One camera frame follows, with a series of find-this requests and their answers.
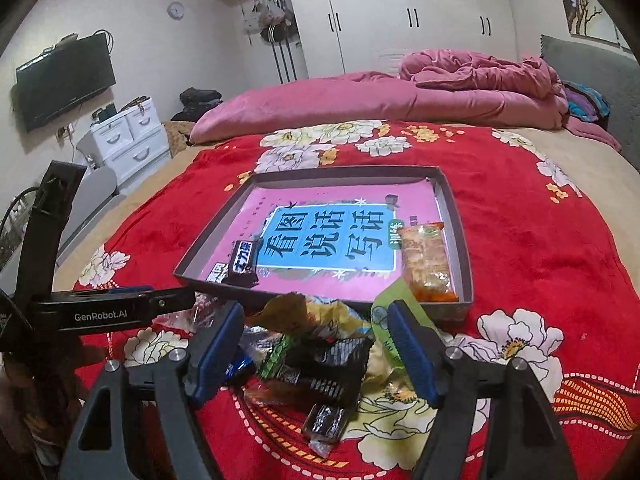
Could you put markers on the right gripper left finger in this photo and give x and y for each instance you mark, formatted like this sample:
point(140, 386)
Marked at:
point(104, 444)

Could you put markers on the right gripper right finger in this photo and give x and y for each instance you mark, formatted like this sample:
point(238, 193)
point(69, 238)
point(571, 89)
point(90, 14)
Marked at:
point(524, 439)

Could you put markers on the small dark candy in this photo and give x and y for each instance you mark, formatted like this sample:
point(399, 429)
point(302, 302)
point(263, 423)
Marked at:
point(324, 427)

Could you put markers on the black snack packet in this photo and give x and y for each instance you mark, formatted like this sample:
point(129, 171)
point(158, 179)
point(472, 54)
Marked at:
point(331, 370)

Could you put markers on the black Snickers bar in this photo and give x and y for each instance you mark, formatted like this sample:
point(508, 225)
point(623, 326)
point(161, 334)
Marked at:
point(242, 265)

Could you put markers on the yellow snack packet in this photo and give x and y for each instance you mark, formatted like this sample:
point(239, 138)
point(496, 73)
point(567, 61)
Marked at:
point(302, 316)

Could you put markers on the green snack packet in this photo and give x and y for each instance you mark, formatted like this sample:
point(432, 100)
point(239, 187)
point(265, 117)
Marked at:
point(394, 312)

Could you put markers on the blue Oreo-style cookie packet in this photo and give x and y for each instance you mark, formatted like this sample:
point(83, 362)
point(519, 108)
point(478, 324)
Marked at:
point(254, 345)

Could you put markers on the red floral blanket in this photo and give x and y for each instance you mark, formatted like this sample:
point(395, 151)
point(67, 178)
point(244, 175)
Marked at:
point(548, 280)

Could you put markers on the dark grey shallow tray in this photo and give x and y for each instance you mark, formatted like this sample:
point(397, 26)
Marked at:
point(457, 251)

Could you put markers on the orange cracker packet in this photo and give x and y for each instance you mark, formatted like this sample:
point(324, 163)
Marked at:
point(425, 265)

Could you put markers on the white drawer cabinet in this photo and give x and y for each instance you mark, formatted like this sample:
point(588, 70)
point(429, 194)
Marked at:
point(133, 144)

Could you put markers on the pink and blue book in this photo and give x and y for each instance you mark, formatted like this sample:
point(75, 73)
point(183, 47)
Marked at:
point(339, 241)

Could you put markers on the black clothes pile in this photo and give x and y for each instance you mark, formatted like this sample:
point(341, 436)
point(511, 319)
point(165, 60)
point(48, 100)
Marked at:
point(196, 102)

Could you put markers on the blue purple folded clothes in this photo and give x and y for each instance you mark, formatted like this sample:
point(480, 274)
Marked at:
point(587, 104)

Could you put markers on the pink quilt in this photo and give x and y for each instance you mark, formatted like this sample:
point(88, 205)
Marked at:
point(440, 85)

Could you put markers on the hanging bags on hooks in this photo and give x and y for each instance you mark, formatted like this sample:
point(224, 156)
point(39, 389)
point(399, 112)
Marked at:
point(268, 22)

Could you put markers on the grey headboard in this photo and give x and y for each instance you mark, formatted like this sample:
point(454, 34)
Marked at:
point(612, 74)

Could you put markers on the white wardrobe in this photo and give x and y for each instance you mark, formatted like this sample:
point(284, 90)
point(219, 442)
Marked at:
point(348, 36)

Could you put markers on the wall-mounted black television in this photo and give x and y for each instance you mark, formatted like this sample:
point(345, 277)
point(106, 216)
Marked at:
point(62, 78)

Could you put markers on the round wall clock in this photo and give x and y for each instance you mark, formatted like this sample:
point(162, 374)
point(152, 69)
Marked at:
point(176, 11)

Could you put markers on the floral wall painting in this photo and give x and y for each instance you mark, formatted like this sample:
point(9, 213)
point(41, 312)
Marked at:
point(588, 20)

